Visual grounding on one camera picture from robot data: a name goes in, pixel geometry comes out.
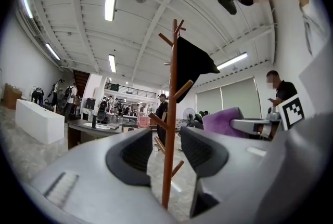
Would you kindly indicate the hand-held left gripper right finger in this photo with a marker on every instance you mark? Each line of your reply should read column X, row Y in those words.
column 229, row 165

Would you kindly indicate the cardboard box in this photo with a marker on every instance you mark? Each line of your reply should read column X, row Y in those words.
column 11, row 95

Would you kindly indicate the standing fan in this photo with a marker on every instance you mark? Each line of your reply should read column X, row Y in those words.
column 189, row 115

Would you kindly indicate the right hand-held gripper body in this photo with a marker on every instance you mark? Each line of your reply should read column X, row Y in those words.
column 304, row 160

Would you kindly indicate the black office chair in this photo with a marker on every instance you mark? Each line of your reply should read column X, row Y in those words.
column 102, row 112

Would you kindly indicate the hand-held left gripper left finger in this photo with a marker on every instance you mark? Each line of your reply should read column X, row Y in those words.
column 91, row 178

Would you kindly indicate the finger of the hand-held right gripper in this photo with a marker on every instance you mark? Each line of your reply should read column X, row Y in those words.
column 247, row 124

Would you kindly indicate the pink armchair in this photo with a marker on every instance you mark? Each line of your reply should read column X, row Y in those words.
column 143, row 122

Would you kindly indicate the dark desk with sink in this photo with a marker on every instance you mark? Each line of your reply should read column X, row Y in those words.
column 86, row 130

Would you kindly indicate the person's white shirt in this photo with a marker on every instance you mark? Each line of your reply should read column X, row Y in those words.
column 291, row 28

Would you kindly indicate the grey window blind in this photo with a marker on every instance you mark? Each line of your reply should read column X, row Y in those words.
column 209, row 100
column 240, row 98

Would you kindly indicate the wooden coat rack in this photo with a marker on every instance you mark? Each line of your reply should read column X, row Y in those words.
column 173, row 87

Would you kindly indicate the white bathtub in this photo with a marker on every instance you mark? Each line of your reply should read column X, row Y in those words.
column 39, row 121

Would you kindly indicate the purple cloth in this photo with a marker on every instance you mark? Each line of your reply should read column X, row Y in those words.
column 221, row 121

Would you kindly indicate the brown staircase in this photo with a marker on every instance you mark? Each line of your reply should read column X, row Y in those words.
column 81, row 81

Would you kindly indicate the black balcony railing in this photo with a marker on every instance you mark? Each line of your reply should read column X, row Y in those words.
column 130, row 90

